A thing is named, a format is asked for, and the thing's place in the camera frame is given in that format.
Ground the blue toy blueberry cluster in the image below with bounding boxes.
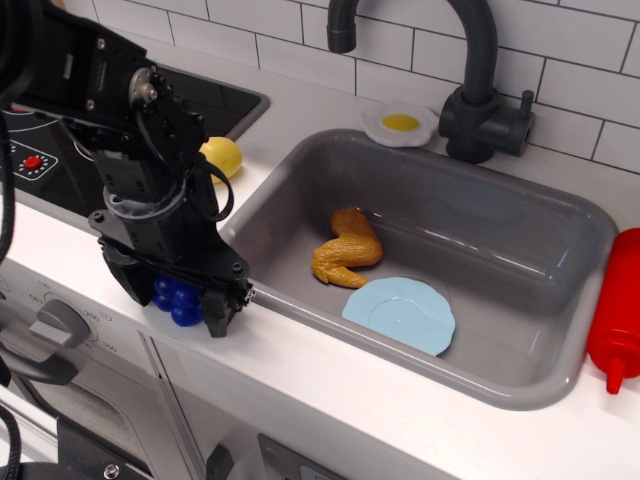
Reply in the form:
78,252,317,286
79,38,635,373
152,275,204,327

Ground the black braided cable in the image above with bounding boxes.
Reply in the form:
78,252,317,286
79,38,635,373
0,109,19,261

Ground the grey toy sink basin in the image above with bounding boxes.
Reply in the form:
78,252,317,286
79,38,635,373
222,130,618,410

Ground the black toy stove top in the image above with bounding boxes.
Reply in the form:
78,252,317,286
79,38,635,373
1,66,270,218

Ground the yellow toy potato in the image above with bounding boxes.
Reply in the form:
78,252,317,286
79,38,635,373
200,137,243,179

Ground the white toy oven front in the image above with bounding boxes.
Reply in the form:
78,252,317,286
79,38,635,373
1,258,206,479

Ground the red ketchup bottle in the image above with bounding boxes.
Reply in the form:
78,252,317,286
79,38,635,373
587,228,639,395

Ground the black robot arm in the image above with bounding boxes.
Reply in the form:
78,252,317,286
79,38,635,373
1,1,254,338

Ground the dark grey toy faucet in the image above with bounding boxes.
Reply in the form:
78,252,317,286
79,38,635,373
326,0,537,165

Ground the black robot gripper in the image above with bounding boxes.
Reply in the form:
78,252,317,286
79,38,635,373
90,174,254,338

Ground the toy chicken wing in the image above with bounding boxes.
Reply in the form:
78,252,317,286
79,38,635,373
311,207,383,289

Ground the grey oven knob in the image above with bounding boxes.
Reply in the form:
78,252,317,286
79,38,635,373
29,299,91,349

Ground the toy fried egg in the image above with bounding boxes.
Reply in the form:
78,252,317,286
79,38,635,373
360,103,439,148

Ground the light blue toy plate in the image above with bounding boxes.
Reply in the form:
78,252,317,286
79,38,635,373
342,277,456,356

